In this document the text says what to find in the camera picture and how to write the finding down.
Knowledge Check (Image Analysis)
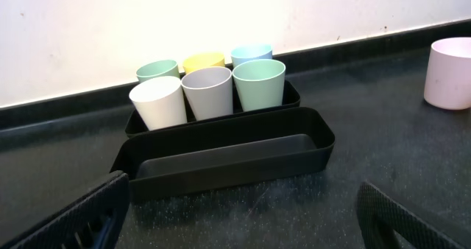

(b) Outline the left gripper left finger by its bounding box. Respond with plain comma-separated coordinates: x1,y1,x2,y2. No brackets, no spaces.
0,170,131,249

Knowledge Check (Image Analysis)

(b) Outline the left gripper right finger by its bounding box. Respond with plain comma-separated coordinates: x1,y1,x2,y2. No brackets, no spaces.
355,180,471,249

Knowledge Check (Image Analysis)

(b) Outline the pink cup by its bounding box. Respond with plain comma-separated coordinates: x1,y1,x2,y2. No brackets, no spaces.
423,37,471,111

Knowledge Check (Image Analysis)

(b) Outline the white cup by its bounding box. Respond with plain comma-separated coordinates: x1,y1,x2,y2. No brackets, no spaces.
128,75,188,131

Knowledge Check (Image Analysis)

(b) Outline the black tray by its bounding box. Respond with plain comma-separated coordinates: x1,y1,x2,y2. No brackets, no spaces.
124,78,302,138
109,106,336,202

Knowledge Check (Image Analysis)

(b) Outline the green cup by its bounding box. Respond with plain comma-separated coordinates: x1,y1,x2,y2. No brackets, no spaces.
232,58,287,113
135,59,181,83

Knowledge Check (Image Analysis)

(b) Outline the grey cup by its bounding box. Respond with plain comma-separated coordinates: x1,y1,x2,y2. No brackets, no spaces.
180,66,234,122

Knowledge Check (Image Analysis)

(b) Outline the yellow cup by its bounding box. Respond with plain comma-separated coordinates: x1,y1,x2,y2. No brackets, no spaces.
182,52,226,75

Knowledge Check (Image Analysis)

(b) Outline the blue cup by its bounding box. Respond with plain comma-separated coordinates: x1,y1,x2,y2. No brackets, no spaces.
230,43,274,68

